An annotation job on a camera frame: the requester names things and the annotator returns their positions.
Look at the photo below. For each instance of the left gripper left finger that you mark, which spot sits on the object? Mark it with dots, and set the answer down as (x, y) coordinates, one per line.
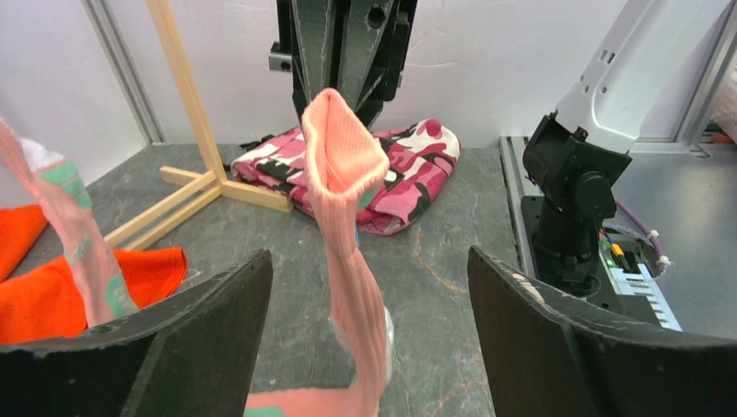
(192, 354)

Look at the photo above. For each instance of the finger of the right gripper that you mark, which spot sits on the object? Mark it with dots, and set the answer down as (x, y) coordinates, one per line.
(317, 31)
(373, 52)

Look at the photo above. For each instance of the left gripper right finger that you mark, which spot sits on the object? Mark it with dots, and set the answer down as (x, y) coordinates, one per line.
(548, 353)

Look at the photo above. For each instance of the pink sock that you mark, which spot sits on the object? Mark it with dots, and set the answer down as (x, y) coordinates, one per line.
(343, 163)
(55, 183)

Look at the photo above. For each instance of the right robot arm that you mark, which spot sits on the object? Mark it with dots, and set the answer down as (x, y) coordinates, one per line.
(577, 152)

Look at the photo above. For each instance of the pink camouflage backpack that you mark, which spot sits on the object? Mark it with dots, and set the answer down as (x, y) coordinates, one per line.
(422, 157)

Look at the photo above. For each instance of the orange shirt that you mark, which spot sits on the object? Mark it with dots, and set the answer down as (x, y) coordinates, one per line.
(44, 303)

